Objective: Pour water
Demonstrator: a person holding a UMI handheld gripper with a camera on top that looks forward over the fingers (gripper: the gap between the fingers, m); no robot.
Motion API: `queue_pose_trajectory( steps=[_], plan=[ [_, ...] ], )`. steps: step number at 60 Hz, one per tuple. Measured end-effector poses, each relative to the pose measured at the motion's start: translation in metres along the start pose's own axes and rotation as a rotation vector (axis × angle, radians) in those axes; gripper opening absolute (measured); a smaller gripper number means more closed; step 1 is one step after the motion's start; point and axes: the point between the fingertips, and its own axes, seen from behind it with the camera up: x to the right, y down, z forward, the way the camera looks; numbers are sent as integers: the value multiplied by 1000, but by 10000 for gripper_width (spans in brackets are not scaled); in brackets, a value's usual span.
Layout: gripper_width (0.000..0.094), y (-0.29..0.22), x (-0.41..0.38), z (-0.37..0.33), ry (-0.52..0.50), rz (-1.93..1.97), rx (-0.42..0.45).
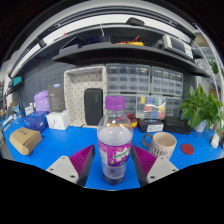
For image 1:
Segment dark grey upright box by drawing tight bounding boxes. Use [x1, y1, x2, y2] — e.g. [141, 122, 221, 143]
[47, 83, 67, 113]

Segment white pegboard tray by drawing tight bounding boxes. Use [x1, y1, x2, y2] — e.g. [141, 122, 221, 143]
[63, 65, 108, 129]

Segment white shelf rack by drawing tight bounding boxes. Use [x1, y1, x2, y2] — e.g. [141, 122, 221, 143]
[194, 24, 224, 98]

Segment clear organizer with coloured parts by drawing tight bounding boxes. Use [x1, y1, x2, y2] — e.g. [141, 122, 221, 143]
[135, 95, 167, 120]

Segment beige mug with dark dashes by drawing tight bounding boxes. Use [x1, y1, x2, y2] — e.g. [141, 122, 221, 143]
[141, 131, 178, 161]

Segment blue box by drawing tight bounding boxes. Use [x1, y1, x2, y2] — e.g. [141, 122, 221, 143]
[22, 110, 50, 133]

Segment purple bag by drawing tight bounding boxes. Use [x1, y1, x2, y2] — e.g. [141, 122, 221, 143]
[33, 89, 51, 113]

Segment clear bottle with purple cap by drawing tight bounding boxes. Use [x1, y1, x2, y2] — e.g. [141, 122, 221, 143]
[96, 95, 134, 187]

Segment black box with white label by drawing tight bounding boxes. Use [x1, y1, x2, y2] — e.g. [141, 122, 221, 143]
[137, 118, 165, 134]

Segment white power adapter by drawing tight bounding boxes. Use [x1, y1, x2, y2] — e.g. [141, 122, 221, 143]
[210, 133, 222, 150]

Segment yellow multimeter with red leads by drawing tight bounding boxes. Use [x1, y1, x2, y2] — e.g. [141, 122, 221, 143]
[124, 113, 139, 129]

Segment flat round red coaster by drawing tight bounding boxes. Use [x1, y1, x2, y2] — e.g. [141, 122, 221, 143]
[180, 143, 195, 156]

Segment brown cardboard box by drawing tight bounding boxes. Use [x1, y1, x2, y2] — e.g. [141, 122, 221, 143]
[8, 126, 43, 157]

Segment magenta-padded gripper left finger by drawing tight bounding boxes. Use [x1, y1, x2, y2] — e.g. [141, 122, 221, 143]
[45, 143, 96, 188]

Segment green potted plant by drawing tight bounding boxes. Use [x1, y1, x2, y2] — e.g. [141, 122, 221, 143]
[179, 83, 224, 134]

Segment dark shelf unit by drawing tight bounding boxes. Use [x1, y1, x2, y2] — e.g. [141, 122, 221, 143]
[6, 13, 211, 79]

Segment black speaker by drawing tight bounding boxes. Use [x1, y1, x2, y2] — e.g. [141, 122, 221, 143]
[83, 87, 104, 126]

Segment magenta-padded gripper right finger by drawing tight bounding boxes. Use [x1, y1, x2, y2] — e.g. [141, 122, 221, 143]
[130, 144, 180, 188]

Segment plain black box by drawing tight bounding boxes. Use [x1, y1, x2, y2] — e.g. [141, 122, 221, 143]
[163, 116, 192, 135]

